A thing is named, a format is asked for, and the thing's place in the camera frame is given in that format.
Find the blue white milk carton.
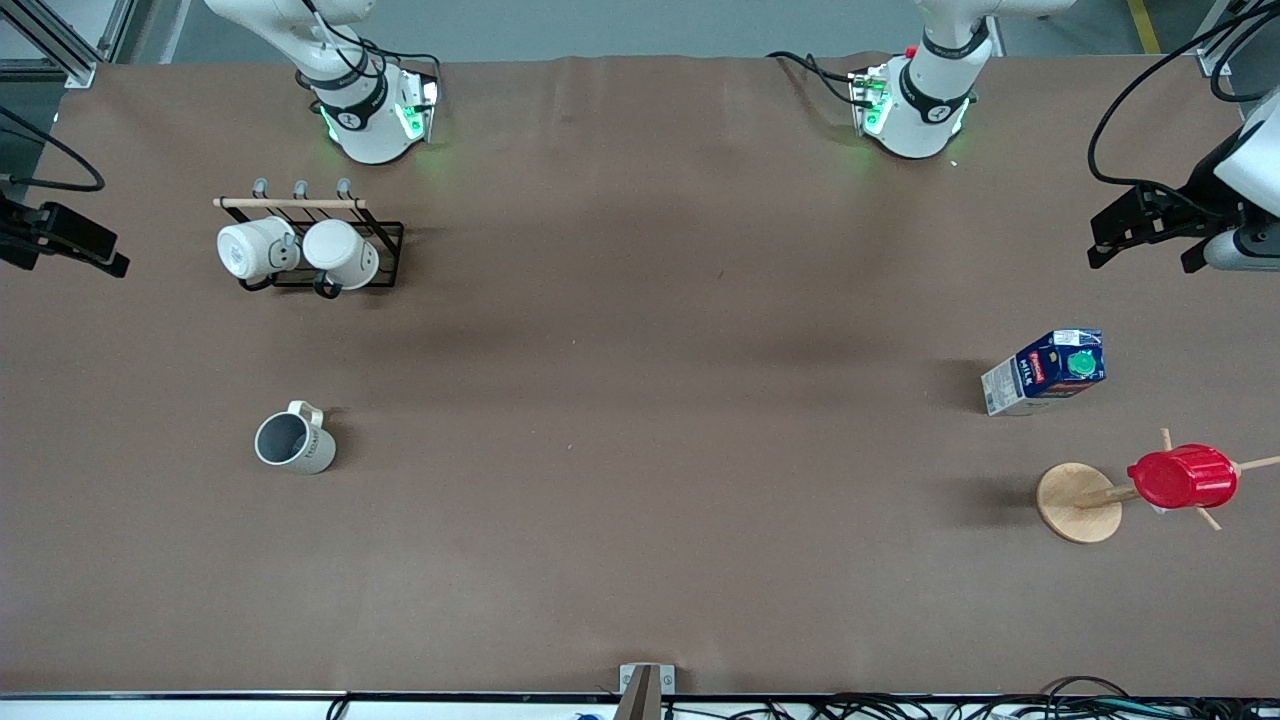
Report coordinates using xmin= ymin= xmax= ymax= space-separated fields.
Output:
xmin=981 ymin=328 xmax=1106 ymax=417

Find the grey mug with lettering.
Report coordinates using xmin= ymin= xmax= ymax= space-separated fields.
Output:
xmin=254 ymin=400 xmax=337 ymax=475

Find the red plastic cup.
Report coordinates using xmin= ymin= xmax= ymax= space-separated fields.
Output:
xmin=1127 ymin=444 xmax=1239 ymax=510

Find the white ceramic mug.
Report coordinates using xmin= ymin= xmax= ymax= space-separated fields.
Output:
xmin=217 ymin=216 xmax=301 ymax=284
xmin=302 ymin=219 xmax=381 ymax=291

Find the wooden mug tree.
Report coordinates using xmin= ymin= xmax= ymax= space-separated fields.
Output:
xmin=1036 ymin=428 xmax=1280 ymax=545

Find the brown table cover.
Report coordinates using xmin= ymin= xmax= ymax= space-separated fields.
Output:
xmin=0 ymin=52 xmax=1280 ymax=699

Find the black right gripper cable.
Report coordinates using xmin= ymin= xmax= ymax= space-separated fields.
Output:
xmin=0 ymin=104 xmax=107 ymax=194

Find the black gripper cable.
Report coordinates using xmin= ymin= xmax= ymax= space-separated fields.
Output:
xmin=1088 ymin=0 xmax=1280 ymax=187
xmin=0 ymin=104 xmax=107 ymax=194

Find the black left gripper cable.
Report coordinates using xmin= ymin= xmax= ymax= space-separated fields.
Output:
xmin=1088 ymin=0 xmax=1280 ymax=187

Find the aluminium frame profile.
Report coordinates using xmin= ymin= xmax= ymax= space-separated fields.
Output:
xmin=1195 ymin=0 xmax=1280 ymax=79
xmin=0 ymin=0 xmax=137 ymax=89

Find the black wire mug rack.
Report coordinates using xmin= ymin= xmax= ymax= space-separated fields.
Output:
xmin=213 ymin=177 xmax=405 ymax=299

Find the black arm base cable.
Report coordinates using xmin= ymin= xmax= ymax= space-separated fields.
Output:
xmin=767 ymin=50 xmax=863 ymax=107
xmin=300 ymin=0 xmax=443 ymax=86

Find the black cable bundle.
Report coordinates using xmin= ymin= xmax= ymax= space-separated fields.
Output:
xmin=800 ymin=676 xmax=1280 ymax=720

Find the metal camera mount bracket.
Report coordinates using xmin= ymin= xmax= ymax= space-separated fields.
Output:
xmin=612 ymin=663 xmax=676 ymax=720

